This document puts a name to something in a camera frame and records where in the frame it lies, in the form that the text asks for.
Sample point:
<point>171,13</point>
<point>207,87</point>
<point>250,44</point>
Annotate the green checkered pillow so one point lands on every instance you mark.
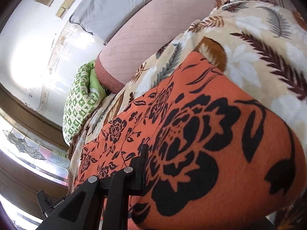
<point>85,94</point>

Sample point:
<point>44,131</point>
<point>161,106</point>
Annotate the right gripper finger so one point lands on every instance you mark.
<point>101,203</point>

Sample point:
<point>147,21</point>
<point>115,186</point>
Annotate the wall switch plates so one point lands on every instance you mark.
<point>64,7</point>

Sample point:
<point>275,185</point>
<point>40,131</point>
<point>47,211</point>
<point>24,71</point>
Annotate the beige leaf pattern blanket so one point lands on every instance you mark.
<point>259,47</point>

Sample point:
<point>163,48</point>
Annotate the pink quilted bolster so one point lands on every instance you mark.
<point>153,26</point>

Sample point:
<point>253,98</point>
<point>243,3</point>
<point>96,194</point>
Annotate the orange black floral garment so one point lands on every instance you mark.
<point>217,158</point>

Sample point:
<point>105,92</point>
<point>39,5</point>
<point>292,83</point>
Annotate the stained glass wooden door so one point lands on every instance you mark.
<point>33,158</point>

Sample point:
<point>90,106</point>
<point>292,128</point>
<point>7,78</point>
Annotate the grey pillow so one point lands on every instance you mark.
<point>103,18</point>

